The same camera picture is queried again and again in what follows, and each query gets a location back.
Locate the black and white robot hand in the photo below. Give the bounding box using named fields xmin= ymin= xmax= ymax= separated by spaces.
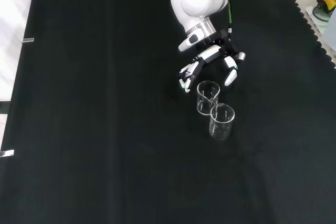
xmin=177 ymin=30 xmax=247 ymax=93

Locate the clear glass beaker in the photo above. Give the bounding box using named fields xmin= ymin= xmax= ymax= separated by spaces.
xmin=196 ymin=80 xmax=221 ymax=117
xmin=208 ymin=102 xmax=236 ymax=141

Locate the black bench cloth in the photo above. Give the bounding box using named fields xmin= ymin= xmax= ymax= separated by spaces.
xmin=0 ymin=0 xmax=336 ymax=224

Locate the green cable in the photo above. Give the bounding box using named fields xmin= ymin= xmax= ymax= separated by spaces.
xmin=224 ymin=0 xmax=235 ymax=35

